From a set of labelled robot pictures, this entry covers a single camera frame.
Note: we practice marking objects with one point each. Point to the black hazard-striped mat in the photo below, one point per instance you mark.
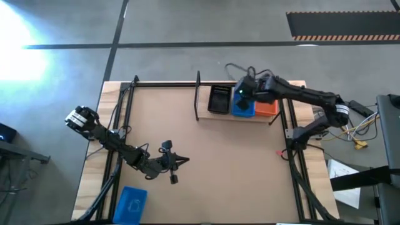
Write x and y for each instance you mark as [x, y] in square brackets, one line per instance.
[343, 25]

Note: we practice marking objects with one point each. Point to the blue plastic basket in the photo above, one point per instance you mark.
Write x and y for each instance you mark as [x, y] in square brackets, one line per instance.
[247, 113]
[129, 203]

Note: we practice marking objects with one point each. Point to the orange plastic basket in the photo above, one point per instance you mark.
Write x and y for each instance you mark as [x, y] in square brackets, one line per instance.
[265, 109]

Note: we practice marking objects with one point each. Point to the black metal rig frame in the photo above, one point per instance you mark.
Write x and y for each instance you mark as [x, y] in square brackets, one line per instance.
[168, 83]

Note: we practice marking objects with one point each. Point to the small red clip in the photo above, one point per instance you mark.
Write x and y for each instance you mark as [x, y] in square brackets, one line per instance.
[279, 153]

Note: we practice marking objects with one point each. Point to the white paper sheet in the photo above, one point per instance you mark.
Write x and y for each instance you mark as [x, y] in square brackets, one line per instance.
[340, 170]

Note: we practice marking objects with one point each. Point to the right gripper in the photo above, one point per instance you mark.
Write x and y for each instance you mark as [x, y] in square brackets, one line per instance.
[265, 90]

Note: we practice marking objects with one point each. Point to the black power adapter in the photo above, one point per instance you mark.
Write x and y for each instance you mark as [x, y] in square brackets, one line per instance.
[359, 107]

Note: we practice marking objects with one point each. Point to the black flat bar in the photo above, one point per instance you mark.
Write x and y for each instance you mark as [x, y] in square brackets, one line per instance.
[359, 178]

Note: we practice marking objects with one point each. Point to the dark grey case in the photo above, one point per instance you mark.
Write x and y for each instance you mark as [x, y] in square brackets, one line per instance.
[390, 131]

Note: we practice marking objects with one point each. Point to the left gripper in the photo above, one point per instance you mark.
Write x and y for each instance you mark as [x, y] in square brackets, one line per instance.
[157, 165]

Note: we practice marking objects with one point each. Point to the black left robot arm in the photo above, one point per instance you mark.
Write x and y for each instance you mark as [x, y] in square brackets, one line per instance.
[115, 142]

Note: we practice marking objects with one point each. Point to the black plastic basket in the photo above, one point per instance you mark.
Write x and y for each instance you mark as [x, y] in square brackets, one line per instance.
[220, 103]

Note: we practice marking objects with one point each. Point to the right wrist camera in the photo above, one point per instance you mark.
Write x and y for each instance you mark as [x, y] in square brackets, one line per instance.
[245, 89]

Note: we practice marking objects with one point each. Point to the black conduit loop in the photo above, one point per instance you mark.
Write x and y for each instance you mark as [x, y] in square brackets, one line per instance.
[136, 78]

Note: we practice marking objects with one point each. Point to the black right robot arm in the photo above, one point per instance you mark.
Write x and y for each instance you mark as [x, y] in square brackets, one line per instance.
[300, 93]

